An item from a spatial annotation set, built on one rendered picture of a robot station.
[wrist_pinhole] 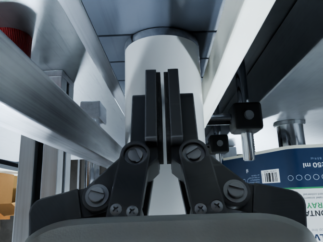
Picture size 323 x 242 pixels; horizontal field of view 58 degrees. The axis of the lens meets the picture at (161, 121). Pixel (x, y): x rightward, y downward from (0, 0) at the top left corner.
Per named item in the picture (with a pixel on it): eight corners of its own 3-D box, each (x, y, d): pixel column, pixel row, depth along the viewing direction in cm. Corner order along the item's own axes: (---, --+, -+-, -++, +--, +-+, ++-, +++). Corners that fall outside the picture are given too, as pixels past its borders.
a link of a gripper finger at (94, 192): (94, 227, 13) (106, 107, 17) (165, 225, 13) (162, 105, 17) (74, 204, 10) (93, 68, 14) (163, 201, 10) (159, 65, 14)
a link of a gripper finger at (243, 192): (169, 225, 13) (165, 105, 17) (241, 223, 13) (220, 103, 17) (168, 201, 10) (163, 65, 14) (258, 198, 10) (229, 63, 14)
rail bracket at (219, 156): (222, 103, 51) (228, 172, 48) (186, 104, 51) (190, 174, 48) (225, 97, 48) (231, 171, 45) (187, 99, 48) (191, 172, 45)
